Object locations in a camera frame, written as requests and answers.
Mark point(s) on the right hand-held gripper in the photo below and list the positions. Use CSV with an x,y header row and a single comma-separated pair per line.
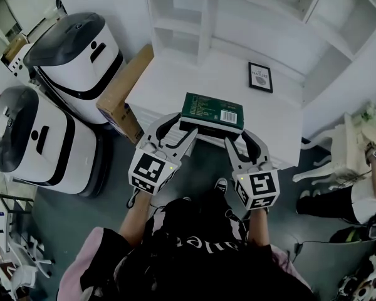
x,y
260,188

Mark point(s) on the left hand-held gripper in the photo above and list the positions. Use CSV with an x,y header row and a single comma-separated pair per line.
x,y
148,171

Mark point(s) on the dark green box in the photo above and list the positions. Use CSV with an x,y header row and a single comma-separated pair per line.
x,y
206,110

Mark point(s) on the white shelving cabinet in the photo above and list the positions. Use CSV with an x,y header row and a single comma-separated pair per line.
x,y
175,24

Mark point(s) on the person's left forearm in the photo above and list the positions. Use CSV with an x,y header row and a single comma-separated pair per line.
x,y
136,221

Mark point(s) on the person's right forearm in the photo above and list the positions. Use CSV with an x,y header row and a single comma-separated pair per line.
x,y
259,227

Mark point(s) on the person's left shoe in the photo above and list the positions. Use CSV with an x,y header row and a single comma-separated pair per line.
x,y
187,199

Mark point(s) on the white ornate carved table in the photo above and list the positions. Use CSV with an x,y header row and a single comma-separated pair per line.
x,y
347,143

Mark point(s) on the white robot with dark lid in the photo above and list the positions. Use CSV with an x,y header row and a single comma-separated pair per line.
x,y
50,149
78,64

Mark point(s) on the person's black clothing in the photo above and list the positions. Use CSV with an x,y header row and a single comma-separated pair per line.
x,y
200,262

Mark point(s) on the black green equipment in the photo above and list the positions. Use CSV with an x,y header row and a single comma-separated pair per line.
x,y
346,234

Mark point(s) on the person's pink jacket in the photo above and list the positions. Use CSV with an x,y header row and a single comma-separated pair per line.
x,y
84,256

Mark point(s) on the small brown cardboard box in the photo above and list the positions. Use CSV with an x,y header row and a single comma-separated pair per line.
x,y
14,47

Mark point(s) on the white chair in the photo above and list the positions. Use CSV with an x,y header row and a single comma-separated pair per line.
x,y
25,268

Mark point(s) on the black picture frame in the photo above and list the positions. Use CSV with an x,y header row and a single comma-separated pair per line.
x,y
260,77

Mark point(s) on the metal frame table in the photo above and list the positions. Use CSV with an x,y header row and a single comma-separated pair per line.
x,y
11,209

